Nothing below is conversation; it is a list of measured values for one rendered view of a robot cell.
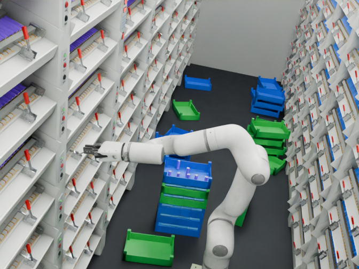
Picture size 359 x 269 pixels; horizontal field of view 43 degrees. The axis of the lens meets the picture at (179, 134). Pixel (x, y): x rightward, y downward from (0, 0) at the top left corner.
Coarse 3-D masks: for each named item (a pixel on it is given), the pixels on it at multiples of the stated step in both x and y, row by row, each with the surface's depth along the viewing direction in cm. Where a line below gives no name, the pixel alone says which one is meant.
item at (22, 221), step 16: (32, 192) 166; (48, 192) 172; (16, 208) 157; (32, 208) 163; (48, 208) 168; (16, 224) 154; (32, 224) 158; (0, 240) 147; (16, 240) 150; (0, 256) 142
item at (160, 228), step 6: (156, 222) 302; (156, 228) 305; (162, 228) 304; (168, 228) 304; (174, 228) 304; (180, 228) 304; (198, 228) 303; (180, 234) 306; (186, 234) 306; (192, 234) 306; (198, 234) 306
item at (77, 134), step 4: (96, 108) 229; (92, 112) 224; (96, 112) 228; (92, 116) 222; (88, 120) 217; (84, 124) 213; (80, 128) 209; (76, 132) 206; (80, 132) 207; (76, 136) 204; (80, 136) 207; (72, 140) 200; (76, 140) 203; (80, 140) 205; (68, 144) 197; (72, 144) 199; (76, 144) 202; (68, 148) 194; (68, 156) 193
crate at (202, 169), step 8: (168, 160) 301; (176, 160) 301; (168, 168) 300; (184, 168) 303; (192, 168) 304; (200, 168) 303; (208, 168) 301; (168, 176) 284; (184, 176) 295; (192, 176) 296; (200, 176) 298; (208, 176) 299; (176, 184) 287; (184, 184) 286; (192, 184) 286; (200, 184) 286; (208, 184) 286
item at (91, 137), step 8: (104, 104) 230; (104, 112) 232; (112, 112) 232; (104, 120) 229; (88, 128) 217; (104, 128) 223; (88, 136) 212; (96, 136) 215; (80, 144) 204; (88, 144) 207; (80, 152) 200; (72, 160) 194; (80, 160) 196; (72, 168) 190
